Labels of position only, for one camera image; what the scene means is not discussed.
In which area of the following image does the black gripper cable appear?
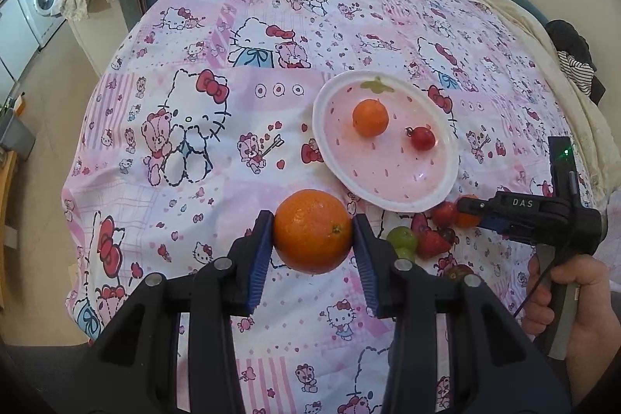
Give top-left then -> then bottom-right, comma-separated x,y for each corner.
513,249 -> 555,319

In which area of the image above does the white cabinet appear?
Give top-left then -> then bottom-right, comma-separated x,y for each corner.
0,0 -> 40,82

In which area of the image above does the small tangerine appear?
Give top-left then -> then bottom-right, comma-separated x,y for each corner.
352,99 -> 390,137
455,195 -> 482,229

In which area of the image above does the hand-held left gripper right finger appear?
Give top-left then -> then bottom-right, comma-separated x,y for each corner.
352,214 -> 571,414

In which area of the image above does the small red tomato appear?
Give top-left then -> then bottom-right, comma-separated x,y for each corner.
431,201 -> 460,229

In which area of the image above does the striped cloth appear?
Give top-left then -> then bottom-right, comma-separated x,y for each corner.
557,50 -> 597,95

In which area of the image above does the white strawberry-print plate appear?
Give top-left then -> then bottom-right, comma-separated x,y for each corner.
312,71 -> 461,213

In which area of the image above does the white washing machine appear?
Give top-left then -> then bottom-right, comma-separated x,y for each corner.
17,0 -> 67,52

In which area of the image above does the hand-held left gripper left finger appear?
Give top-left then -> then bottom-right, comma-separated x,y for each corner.
90,210 -> 272,414

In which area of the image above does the large orange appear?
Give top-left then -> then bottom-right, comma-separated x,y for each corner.
273,189 -> 353,275

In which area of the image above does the red cherry tomato with stem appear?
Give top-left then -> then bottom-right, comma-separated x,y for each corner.
406,126 -> 437,151

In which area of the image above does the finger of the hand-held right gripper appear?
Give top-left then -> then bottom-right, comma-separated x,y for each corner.
478,214 -> 516,235
457,196 -> 493,216

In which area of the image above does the grey bin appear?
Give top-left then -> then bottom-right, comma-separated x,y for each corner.
0,104 -> 37,153

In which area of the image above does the red strawberry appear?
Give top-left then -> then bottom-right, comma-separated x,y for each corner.
416,229 -> 453,260

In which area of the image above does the person's right hand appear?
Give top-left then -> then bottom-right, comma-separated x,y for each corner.
521,255 -> 618,376

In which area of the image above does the pink cartoon cat blanket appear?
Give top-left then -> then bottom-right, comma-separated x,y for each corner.
61,0 -> 600,414

